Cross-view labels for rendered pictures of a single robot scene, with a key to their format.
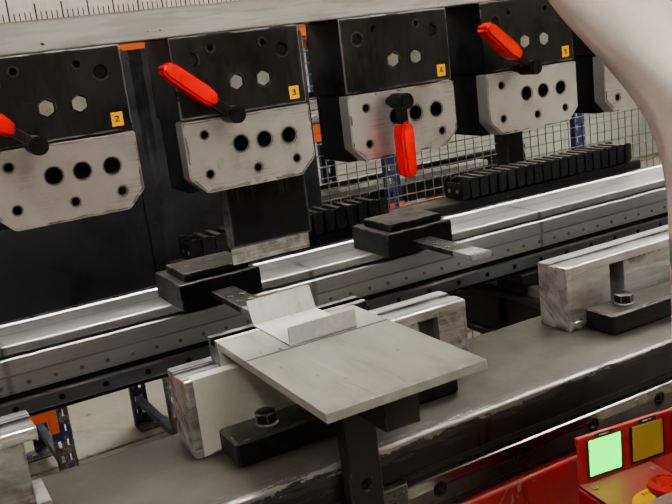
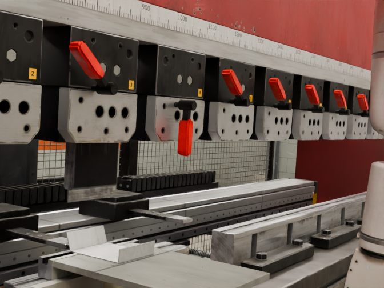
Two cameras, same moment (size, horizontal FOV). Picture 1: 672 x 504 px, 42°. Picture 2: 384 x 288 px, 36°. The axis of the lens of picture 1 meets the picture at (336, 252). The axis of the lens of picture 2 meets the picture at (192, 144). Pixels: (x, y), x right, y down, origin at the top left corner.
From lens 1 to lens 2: 0.41 m
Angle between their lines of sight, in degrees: 30
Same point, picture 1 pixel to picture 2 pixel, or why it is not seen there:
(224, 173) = (87, 130)
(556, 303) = (224, 257)
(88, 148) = (11, 90)
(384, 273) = not seen: hidden behind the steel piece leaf
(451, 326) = not seen: hidden behind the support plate
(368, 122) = (164, 115)
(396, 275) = (108, 235)
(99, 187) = (12, 122)
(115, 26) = (43, 7)
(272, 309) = (82, 240)
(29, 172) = not seen: outside the picture
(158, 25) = (67, 15)
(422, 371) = (236, 278)
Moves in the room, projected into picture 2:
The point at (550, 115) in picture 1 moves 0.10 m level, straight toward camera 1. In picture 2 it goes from (241, 135) to (258, 137)
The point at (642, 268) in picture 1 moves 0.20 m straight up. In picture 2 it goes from (264, 239) to (269, 156)
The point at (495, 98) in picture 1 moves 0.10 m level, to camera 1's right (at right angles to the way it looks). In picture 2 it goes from (220, 117) to (262, 119)
